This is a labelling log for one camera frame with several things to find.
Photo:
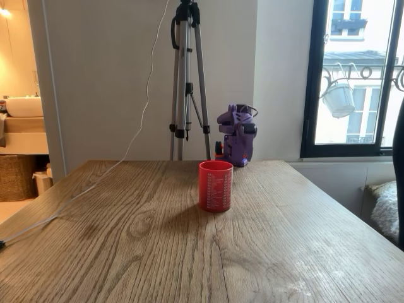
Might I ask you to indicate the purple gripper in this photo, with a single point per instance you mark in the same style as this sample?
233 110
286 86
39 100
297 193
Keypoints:
225 125

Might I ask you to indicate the purple robot arm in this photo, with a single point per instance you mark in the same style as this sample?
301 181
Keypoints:
236 146

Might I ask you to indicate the red mug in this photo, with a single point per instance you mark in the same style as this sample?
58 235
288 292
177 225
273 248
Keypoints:
215 189

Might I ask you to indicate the white hanging flower pot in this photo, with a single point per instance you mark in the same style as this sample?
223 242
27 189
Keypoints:
339 99

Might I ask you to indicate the ornate iron window railing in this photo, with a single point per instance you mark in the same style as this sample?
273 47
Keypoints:
363 72

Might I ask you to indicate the furry beige cushion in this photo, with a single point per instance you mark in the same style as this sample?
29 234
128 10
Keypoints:
383 208

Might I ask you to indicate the black office chair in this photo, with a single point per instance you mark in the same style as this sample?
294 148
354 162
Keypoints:
400 176

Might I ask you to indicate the white waste bin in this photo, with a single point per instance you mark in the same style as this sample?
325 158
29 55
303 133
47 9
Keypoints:
42 181

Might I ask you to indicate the white washbasin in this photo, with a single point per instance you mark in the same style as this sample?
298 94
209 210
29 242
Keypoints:
24 106

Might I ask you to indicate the wooden vanity counter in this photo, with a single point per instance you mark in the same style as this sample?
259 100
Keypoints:
23 124

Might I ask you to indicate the wicker basket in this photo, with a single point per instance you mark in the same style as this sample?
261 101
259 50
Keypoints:
15 178

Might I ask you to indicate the grey black camera tripod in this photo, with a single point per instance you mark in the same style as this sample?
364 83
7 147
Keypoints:
180 79

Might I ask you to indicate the black window frame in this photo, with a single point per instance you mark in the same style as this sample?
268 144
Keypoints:
309 79

